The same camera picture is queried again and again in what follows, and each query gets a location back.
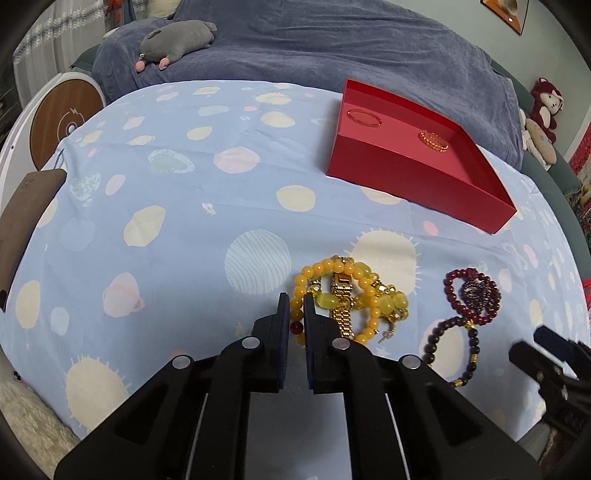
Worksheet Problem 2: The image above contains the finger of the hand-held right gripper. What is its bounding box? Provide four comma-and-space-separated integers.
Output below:
534, 325, 591, 370
508, 340, 583, 416

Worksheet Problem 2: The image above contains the grey plush toy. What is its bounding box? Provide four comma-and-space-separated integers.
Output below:
135, 19, 218, 73

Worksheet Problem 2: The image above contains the wide gold cuff bangle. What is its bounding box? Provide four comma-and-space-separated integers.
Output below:
418, 130, 450, 153

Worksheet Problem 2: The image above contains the cream plush pillow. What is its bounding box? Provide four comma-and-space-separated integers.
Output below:
150, 0, 181, 19

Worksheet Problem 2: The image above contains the dark red bead bracelet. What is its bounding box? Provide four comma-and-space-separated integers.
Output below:
444, 268, 502, 329

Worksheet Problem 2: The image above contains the brown cardboard tag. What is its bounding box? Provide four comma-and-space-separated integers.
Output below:
0, 168, 68, 313

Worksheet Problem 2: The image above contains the dark blue blanket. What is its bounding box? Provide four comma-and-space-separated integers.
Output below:
92, 0, 525, 169

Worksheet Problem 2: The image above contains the red cardboard box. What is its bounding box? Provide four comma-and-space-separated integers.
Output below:
326, 78, 518, 235

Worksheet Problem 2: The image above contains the gold wrist watch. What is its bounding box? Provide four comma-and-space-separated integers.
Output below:
329, 256, 366, 343

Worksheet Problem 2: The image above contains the green sofa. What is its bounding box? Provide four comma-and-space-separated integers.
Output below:
71, 46, 583, 197

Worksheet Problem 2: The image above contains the red patterned banner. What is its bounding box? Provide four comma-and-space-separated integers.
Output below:
569, 138, 591, 176

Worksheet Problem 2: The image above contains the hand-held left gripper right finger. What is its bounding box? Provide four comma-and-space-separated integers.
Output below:
305, 292, 542, 480

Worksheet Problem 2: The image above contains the red monkey plush toy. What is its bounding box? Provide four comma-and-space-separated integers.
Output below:
529, 78, 565, 144

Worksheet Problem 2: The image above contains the gold hoop earring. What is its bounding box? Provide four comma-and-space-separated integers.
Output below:
376, 320, 400, 345

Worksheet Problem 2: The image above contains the beige plush toy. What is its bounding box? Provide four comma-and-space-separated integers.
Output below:
519, 108, 557, 169

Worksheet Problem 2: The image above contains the white fluffy rug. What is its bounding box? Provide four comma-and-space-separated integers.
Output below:
0, 381, 86, 480

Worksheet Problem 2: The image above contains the yellow chunky bead bracelet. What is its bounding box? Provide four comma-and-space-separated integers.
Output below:
311, 261, 410, 325

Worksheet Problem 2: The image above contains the small garnet bead bracelet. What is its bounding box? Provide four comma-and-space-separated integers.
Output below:
459, 279, 502, 319

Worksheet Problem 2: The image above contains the white curtain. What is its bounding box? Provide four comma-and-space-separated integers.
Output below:
11, 0, 96, 107

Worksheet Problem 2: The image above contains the thin gold bangle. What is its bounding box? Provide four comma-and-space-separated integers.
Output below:
347, 109, 383, 127

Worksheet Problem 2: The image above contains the orange bead bracelet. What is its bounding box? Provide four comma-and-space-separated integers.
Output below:
291, 258, 384, 348

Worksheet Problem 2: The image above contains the dark brown bead bracelet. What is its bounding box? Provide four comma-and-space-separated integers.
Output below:
422, 316, 481, 389

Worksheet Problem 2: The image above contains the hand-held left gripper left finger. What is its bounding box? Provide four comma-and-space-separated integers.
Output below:
53, 292, 291, 480

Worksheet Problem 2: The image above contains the wall picture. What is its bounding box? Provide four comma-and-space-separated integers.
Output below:
480, 0, 530, 37

